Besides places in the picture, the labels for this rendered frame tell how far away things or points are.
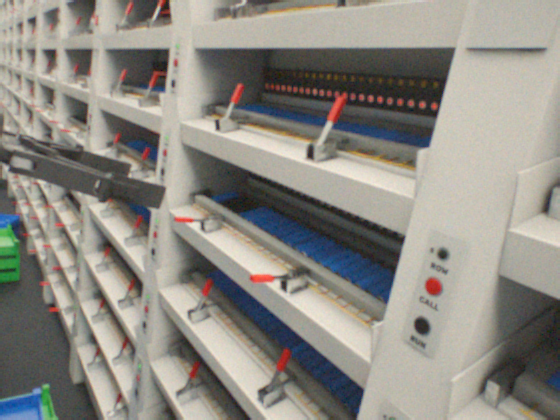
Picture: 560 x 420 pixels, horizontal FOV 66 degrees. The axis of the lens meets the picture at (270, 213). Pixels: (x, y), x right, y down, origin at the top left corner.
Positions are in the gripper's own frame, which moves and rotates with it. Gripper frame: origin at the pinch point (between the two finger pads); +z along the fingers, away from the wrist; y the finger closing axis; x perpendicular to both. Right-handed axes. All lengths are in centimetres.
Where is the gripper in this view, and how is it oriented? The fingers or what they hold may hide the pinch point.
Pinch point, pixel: (136, 182)
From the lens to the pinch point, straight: 61.0
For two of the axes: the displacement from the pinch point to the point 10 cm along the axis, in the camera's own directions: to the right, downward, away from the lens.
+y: 5.6, 3.0, -7.7
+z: 7.5, 2.0, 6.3
